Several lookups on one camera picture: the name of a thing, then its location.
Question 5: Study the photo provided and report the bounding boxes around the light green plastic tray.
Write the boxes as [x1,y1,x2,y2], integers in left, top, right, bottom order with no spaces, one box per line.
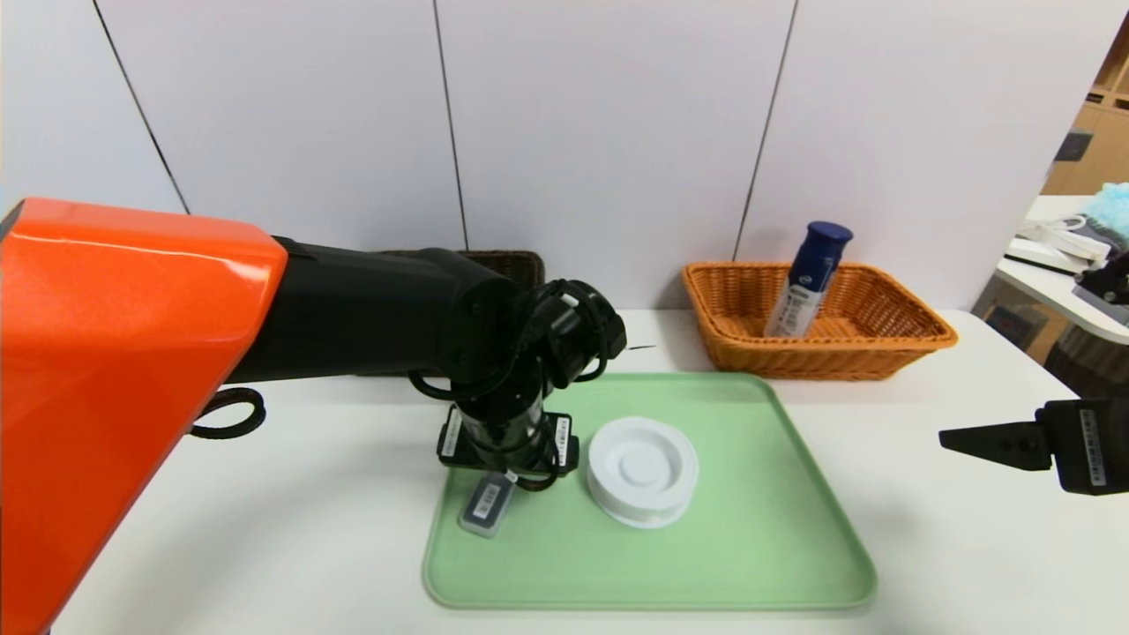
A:
[422,371,879,612]

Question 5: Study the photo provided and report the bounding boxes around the white round plastic spool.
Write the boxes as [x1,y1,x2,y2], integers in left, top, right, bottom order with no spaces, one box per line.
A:
[587,417,699,530]

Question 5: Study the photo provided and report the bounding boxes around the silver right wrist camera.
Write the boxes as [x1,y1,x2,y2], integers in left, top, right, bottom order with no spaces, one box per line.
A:
[1076,251,1129,327]

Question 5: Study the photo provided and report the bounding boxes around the white power strip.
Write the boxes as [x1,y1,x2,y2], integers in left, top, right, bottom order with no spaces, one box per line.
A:
[1006,216,1112,265]

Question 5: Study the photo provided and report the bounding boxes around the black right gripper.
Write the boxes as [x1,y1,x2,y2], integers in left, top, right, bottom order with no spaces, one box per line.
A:
[938,398,1129,496]

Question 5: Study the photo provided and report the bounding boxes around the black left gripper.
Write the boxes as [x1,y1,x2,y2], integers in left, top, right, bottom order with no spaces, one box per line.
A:
[437,385,580,477]

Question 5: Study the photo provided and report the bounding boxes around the white side table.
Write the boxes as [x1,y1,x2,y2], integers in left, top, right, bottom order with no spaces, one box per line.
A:
[995,194,1129,347]

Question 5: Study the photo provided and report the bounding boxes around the dark brown storage bin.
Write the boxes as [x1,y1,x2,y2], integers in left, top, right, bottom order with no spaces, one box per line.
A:
[1045,326,1129,402]

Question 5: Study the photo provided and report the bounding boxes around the wooden shelf unit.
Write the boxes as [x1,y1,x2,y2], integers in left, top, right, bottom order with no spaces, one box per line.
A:
[1043,18,1129,197]

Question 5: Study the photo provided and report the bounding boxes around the grey pencil lead case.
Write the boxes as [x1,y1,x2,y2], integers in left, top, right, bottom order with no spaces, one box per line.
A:
[458,472,518,539]

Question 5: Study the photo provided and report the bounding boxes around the blue white bottle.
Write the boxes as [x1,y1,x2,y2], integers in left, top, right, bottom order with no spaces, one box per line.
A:
[764,220,855,339]

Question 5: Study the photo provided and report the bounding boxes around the dark brown wicker basket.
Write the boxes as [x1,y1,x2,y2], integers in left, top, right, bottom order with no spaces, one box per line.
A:
[459,250,546,292]

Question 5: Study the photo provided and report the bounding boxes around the light blue cloth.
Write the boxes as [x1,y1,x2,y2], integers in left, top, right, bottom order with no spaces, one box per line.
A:
[1083,183,1129,232]

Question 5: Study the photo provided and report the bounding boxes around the orange wicker basket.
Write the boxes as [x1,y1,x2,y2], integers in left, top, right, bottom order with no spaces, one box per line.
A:
[683,261,960,381]

